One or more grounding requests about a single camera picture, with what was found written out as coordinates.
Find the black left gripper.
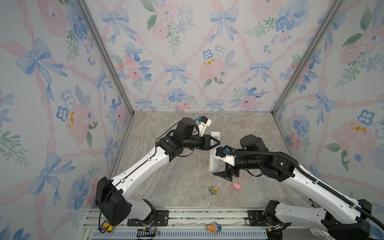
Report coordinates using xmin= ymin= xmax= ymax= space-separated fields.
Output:
xmin=182 ymin=135 xmax=220 ymax=152

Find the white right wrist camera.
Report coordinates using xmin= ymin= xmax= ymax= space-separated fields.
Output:
xmin=216 ymin=145 xmax=235 ymax=166

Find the aluminium corner post right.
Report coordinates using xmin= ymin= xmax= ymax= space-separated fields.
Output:
xmin=272 ymin=0 xmax=344 ymax=117

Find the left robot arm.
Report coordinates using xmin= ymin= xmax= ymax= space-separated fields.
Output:
xmin=95 ymin=116 xmax=220 ymax=227

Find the orange blue plush toy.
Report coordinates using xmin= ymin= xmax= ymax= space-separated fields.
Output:
xmin=206 ymin=222 xmax=222 ymax=234

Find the yellow duck toy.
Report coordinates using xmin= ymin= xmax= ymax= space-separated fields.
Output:
xmin=98 ymin=221 xmax=114 ymax=234

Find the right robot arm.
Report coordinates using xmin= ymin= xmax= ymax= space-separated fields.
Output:
xmin=210 ymin=135 xmax=372 ymax=240

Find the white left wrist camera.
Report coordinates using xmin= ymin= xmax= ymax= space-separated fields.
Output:
xmin=196 ymin=116 xmax=212 ymax=137

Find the pink pig toy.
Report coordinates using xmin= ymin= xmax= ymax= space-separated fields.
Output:
xmin=233 ymin=183 xmax=242 ymax=191

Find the white remote control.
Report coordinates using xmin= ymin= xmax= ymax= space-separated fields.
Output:
xmin=208 ymin=132 xmax=221 ymax=173

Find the aluminium corner post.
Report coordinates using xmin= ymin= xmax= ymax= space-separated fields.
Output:
xmin=272 ymin=0 xmax=344 ymax=117
xmin=74 ymin=0 xmax=134 ymax=117

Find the red green toy car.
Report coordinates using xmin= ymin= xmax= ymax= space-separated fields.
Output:
xmin=209 ymin=186 xmax=219 ymax=195

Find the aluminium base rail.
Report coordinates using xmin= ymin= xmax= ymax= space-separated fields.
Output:
xmin=77 ymin=208 xmax=325 ymax=240

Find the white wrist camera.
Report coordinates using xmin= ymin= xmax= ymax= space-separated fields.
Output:
xmin=196 ymin=116 xmax=212 ymax=137
xmin=216 ymin=145 xmax=235 ymax=166

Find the aluminium corner post left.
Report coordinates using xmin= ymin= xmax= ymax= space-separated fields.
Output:
xmin=74 ymin=0 xmax=134 ymax=117

